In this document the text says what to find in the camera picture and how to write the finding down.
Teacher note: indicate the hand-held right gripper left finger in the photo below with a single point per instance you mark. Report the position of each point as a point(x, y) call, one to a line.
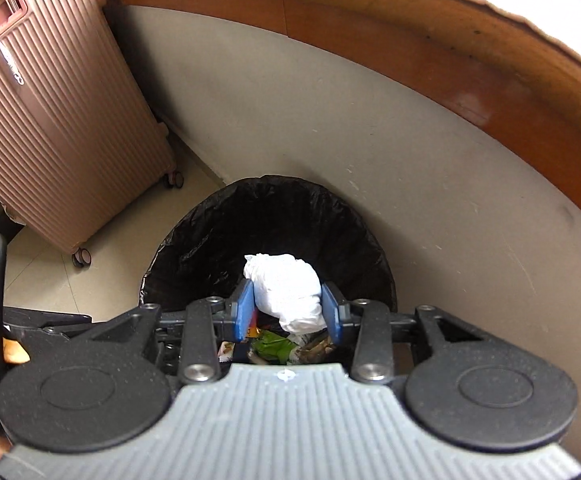
point(244, 312)

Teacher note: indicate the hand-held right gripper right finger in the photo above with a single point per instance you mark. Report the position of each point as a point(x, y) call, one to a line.
point(331, 317)

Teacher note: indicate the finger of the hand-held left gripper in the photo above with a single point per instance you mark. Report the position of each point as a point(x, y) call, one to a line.
point(45, 322)

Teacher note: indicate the green plastic wrapper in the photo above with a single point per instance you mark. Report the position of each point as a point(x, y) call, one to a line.
point(273, 347)

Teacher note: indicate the white knotted tissue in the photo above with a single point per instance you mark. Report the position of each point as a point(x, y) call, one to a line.
point(285, 285)

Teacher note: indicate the bin with black liner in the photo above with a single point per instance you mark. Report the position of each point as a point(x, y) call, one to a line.
point(270, 220)

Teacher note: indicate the pink ribbed suitcase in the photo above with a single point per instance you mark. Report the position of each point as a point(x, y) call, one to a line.
point(60, 110)

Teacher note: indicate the brown wooden desk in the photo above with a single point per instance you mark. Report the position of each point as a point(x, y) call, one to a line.
point(420, 50)

